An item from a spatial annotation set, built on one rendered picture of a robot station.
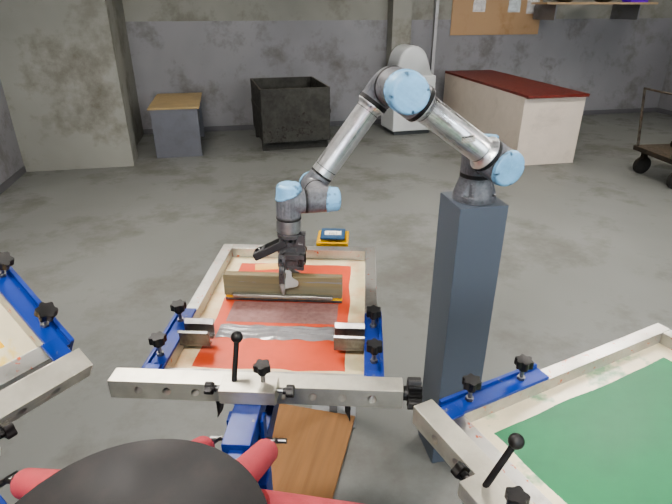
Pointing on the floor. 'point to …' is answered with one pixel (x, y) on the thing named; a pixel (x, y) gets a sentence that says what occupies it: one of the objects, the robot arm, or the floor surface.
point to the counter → (519, 112)
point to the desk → (177, 124)
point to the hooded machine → (402, 55)
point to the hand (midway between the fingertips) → (282, 288)
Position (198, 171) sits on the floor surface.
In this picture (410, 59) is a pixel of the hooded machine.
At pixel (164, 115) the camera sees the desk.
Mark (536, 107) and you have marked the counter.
